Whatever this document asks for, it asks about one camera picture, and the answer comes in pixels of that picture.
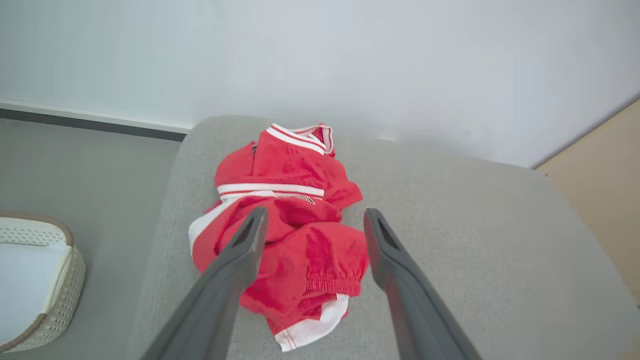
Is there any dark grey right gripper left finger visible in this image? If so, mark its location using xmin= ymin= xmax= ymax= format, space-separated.
xmin=140 ymin=206 xmax=270 ymax=360

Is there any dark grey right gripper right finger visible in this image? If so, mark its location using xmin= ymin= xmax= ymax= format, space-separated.
xmin=363 ymin=208 xmax=481 ymax=360

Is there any red and white clothing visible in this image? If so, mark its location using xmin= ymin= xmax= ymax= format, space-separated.
xmin=188 ymin=122 xmax=371 ymax=352

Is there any grey fabric sofa seat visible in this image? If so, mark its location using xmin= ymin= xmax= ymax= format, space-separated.
xmin=126 ymin=115 xmax=640 ymax=360

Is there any white woven laundry basket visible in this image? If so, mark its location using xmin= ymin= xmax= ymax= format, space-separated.
xmin=0 ymin=211 xmax=87 ymax=354

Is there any white basket liner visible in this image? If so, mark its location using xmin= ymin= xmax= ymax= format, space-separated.
xmin=0 ymin=242 xmax=72 ymax=346

